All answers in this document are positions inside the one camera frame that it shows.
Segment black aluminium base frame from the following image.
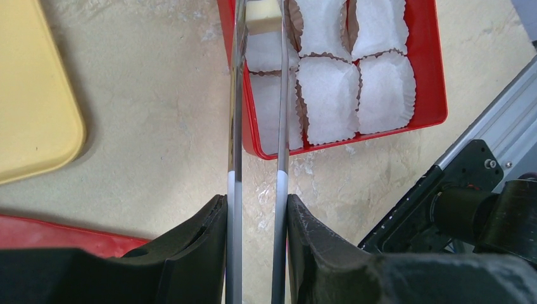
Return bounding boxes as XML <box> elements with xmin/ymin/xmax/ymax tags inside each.
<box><xmin>359</xmin><ymin>60</ymin><xmax>536</xmax><ymax>253</ymax></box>

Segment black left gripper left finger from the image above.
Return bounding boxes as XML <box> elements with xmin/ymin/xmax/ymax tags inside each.
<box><xmin>1</xmin><ymin>195</ymin><xmax>227</xmax><ymax>303</ymax></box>

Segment red chocolate box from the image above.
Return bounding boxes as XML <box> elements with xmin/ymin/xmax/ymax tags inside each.
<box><xmin>217</xmin><ymin>1</ymin><xmax>448</xmax><ymax>160</ymax></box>

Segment yellow plastic tray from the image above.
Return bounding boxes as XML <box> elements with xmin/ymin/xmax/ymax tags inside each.
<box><xmin>1</xmin><ymin>1</ymin><xmax>86</xmax><ymax>184</ymax></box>

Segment red box lid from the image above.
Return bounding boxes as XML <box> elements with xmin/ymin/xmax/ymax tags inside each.
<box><xmin>1</xmin><ymin>215</ymin><xmax>149</xmax><ymax>258</ymax></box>

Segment metal serving tongs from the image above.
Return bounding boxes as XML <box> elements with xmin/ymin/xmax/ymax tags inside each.
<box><xmin>224</xmin><ymin>0</ymin><xmax>291</xmax><ymax>304</ymax></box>

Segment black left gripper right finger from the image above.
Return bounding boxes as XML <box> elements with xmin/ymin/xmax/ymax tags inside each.
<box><xmin>287</xmin><ymin>194</ymin><xmax>536</xmax><ymax>303</ymax></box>

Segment white square chocolate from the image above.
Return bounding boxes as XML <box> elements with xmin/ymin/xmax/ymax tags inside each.
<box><xmin>246</xmin><ymin>0</ymin><xmax>282</xmax><ymax>35</ymax></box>

